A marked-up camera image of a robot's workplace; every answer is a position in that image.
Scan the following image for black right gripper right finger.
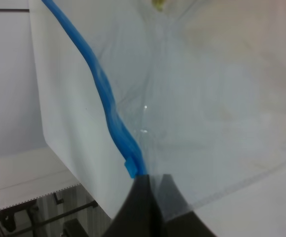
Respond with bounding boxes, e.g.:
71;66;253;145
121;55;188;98
157;174;215;237

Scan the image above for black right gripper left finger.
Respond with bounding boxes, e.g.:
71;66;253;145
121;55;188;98
103;175;167;237

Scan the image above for clear zip bag blue zipper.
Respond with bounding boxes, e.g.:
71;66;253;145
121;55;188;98
44;0;286;210

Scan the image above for black metal frame under table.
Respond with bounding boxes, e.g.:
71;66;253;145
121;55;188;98
0;186;110;237

